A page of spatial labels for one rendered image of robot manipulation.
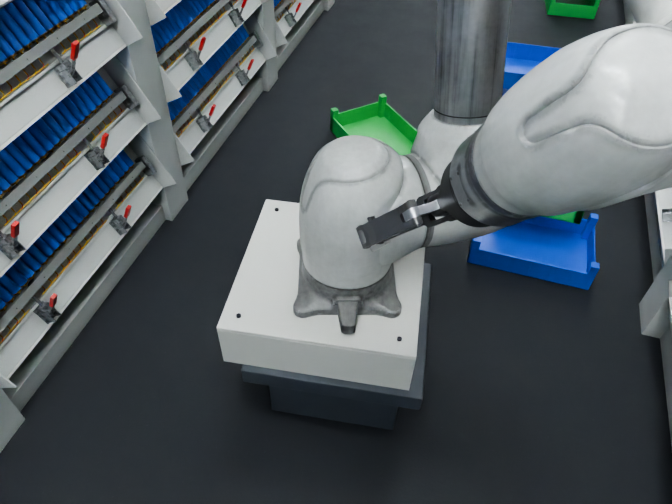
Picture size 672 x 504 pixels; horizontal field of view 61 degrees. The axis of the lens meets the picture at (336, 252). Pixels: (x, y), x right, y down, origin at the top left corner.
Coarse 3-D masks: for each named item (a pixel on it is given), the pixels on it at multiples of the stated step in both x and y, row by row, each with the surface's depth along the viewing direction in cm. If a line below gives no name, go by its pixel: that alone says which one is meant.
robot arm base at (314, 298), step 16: (304, 272) 96; (304, 288) 97; (320, 288) 94; (336, 288) 92; (368, 288) 93; (384, 288) 96; (304, 304) 95; (320, 304) 95; (336, 304) 93; (352, 304) 93; (368, 304) 95; (384, 304) 95; (400, 304) 95; (352, 320) 91
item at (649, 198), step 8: (648, 200) 161; (648, 208) 159; (648, 216) 158; (648, 224) 156; (656, 224) 150; (648, 232) 155; (656, 232) 149; (656, 240) 147; (656, 248) 146; (656, 256) 145; (656, 264) 143; (656, 272) 142; (664, 336) 128; (664, 344) 127; (664, 352) 126; (664, 360) 125; (664, 368) 124; (664, 376) 123
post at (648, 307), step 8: (664, 272) 126; (656, 280) 130; (664, 280) 125; (656, 288) 129; (664, 288) 124; (648, 296) 133; (656, 296) 128; (664, 296) 123; (640, 304) 136; (648, 304) 131; (656, 304) 127; (664, 304) 123; (640, 312) 135; (648, 312) 130; (656, 312) 126; (664, 312) 125; (640, 320) 134; (648, 320) 129; (656, 320) 127; (664, 320) 126; (648, 328) 129; (656, 328) 129; (664, 328) 128; (656, 336) 130
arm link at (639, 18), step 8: (624, 0) 48; (632, 0) 47; (640, 0) 46; (648, 0) 45; (656, 0) 44; (664, 0) 44; (632, 8) 47; (640, 8) 46; (648, 8) 45; (656, 8) 44; (664, 8) 43; (640, 16) 46; (648, 16) 45; (656, 16) 44; (664, 16) 43; (664, 24) 42
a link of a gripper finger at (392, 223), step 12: (408, 204) 55; (384, 216) 59; (396, 216) 57; (420, 216) 55; (360, 228) 62; (372, 228) 61; (384, 228) 59; (396, 228) 58; (408, 228) 57; (372, 240) 61
